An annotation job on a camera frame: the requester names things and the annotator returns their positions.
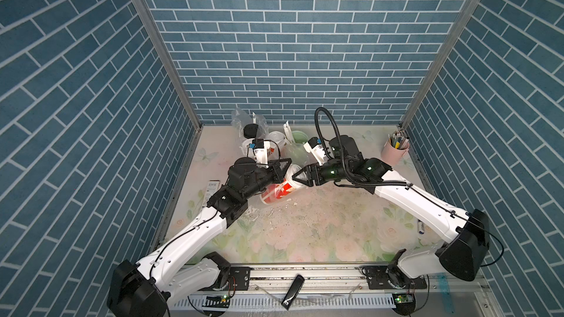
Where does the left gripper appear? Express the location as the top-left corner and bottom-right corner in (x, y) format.
(239, 158), (292, 201)

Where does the blue white pen box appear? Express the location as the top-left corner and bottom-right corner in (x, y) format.
(204, 181), (221, 204)

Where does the red cup white lid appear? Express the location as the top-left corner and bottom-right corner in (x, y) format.
(260, 164), (305, 205)
(267, 131), (286, 157)

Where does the pink pen holder cup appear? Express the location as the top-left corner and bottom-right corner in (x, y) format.
(380, 141), (410, 167)

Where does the green straw holder cup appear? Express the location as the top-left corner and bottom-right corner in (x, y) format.
(286, 131), (308, 164)

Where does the clear plastic carrier bag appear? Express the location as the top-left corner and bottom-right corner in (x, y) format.
(231, 108), (269, 159)

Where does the orange cup white lid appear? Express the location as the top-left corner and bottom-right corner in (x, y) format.
(241, 139), (256, 159)

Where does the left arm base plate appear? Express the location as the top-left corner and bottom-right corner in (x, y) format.
(209, 267), (251, 291)

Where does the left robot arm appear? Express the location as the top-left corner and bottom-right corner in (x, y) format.
(107, 157), (292, 316)

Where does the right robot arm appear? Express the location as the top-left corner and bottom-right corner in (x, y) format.
(292, 158), (490, 289)

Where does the black remote on rail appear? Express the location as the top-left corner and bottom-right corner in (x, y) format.
(281, 274), (305, 311)

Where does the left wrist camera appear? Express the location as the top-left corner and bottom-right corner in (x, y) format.
(254, 139), (270, 168)

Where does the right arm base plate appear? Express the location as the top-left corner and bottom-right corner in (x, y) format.
(360, 265), (427, 291)

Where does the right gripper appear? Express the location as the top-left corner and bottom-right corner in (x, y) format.
(291, 162), (350, 187)

